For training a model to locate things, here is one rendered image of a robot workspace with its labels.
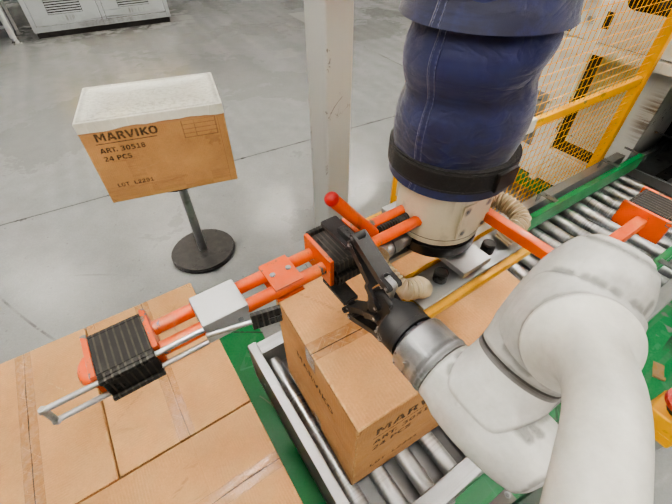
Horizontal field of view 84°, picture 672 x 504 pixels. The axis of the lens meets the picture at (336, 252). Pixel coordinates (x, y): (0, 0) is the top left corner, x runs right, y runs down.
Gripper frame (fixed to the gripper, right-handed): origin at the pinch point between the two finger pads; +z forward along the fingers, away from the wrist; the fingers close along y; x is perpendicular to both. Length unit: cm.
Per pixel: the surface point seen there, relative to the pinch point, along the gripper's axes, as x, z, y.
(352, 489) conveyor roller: -6, -18, 72
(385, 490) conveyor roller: 1, -24, 73
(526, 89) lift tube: 26.4, -9.5, -25.2
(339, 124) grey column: 67, 93, 32
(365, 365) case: 4.0, -7.1, 32.2
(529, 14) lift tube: 20.5, -10.0, -35.0
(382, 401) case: 1.9, -15.6, 32.2
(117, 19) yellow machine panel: 77, 728, 114
